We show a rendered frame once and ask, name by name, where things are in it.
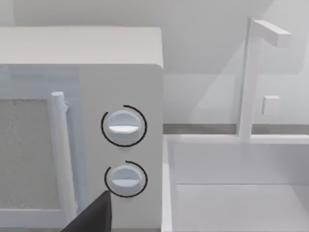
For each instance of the microwave door with grey window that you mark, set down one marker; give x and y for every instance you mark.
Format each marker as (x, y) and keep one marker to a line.
(26, 149)

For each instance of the white microwave knob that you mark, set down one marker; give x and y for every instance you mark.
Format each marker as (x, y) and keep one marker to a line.
(126, 180)
(123, 125)

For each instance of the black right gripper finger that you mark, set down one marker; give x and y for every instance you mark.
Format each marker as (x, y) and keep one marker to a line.
(96, 213)

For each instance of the pale microwave oven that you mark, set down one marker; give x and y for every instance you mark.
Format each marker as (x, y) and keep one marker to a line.
(135, 79)

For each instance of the white sink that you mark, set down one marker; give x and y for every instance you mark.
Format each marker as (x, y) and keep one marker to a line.
(236, 183)

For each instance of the tall white tap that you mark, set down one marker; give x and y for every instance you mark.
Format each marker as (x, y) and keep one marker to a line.
(251, 79)

